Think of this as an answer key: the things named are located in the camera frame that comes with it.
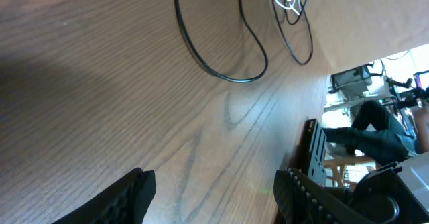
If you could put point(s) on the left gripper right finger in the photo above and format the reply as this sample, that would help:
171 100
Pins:
301 200

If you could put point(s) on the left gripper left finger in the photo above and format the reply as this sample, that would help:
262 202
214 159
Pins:
125 201

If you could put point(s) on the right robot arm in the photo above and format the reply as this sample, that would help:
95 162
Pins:
395 193

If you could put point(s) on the seated person in background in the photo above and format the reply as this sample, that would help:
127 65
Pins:
379 135

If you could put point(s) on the background desk equipment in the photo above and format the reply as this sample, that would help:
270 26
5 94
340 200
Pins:
359 84

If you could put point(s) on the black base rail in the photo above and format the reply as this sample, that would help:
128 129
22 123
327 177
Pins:
312 150

